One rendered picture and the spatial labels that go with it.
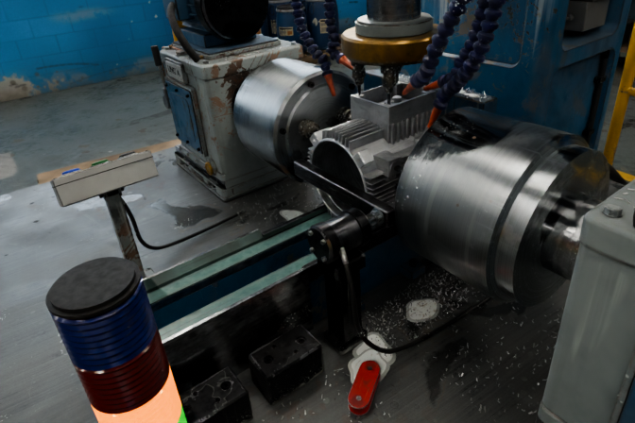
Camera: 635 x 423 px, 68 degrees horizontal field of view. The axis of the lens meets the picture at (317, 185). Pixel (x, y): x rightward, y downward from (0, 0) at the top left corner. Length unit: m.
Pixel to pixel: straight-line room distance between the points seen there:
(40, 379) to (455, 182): 0.73
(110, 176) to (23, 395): 0.37
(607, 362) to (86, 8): 5.99
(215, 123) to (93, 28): 5.10
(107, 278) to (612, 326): 0.47
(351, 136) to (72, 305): 0.57
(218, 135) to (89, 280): 0.87
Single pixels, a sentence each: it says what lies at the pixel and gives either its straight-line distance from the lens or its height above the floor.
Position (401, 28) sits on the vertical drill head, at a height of 1.27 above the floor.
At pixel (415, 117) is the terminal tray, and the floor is 1.11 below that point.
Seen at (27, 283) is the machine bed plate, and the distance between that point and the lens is 1.19.
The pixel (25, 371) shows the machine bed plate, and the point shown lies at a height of 0.80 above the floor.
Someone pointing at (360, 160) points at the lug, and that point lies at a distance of 0.78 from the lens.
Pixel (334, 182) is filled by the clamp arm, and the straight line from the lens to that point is 0.82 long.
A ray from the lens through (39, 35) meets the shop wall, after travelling 6.18.
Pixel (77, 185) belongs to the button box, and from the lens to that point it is 0.91.
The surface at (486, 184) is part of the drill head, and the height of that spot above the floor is 1.12.
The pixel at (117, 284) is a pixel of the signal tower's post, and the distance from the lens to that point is 0.35.
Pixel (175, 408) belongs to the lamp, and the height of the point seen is 1.09.
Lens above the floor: 1.42
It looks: 28 degrees down
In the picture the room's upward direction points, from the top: 5 degrees counter-clockwise
